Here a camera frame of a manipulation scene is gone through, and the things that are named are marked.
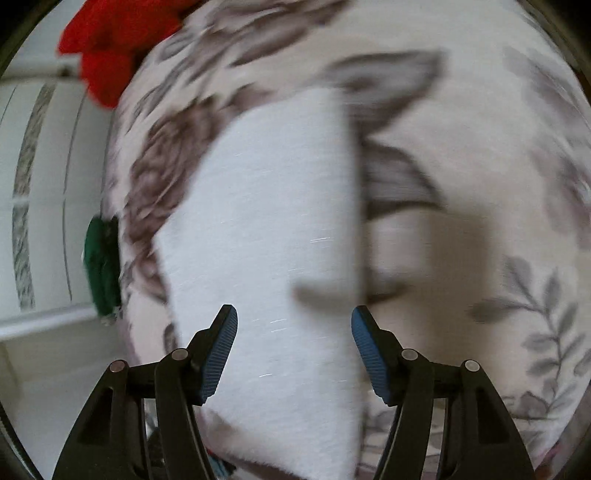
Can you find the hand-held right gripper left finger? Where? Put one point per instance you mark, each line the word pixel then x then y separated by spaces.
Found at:
pixel 219 355

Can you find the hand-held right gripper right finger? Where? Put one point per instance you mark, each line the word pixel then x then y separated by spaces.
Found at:
pixel 369 355

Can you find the white fluffy jacket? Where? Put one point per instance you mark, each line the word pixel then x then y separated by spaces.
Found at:
pixel 268 221

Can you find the green clothing with white stripes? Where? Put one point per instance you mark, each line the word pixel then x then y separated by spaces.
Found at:
pixel 102 267

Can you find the floral purple blanket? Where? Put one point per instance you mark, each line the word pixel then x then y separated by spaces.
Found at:
pixel 461 161

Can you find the white wardrobe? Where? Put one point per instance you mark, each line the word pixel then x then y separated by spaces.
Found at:
pixel 41 207

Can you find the red quilt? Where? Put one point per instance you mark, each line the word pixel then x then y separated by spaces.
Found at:
pixel 106 55

